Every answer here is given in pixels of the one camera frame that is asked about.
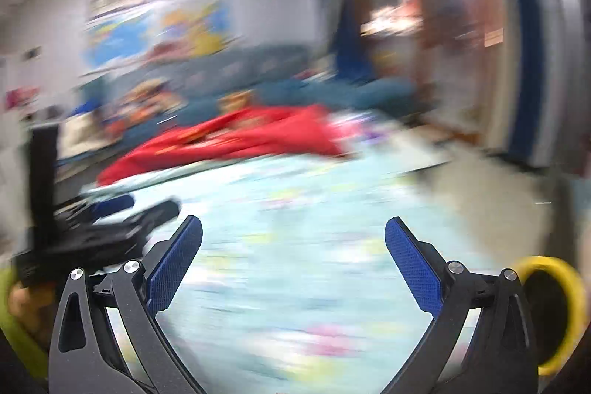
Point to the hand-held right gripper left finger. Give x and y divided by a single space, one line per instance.
175 260

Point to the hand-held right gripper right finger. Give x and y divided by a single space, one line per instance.
413 264

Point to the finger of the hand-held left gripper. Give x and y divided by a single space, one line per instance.
113 207
154 214

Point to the yellow-rimmed trash bin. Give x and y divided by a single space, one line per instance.
572 283

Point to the person's left hand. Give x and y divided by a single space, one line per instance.
25 304

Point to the colourful patterned clothes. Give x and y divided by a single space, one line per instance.
147 103

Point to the cartoon cat printed blanket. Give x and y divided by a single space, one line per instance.
300 260

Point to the white coffee table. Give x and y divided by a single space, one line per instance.
406 149

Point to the red cloth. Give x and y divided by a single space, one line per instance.
254 135

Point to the golden box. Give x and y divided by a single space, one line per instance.
235 102

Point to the blue-grey sofa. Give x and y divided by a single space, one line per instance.
369 91

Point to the yellow pillow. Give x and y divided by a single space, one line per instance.
212 43

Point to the wooden sliding glass door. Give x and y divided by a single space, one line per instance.
415 29

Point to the blue and beige curtain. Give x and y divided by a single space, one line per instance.
531 52
348 29

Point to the world wall map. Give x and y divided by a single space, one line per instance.
115 43

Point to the country wall map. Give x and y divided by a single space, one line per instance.
194 27

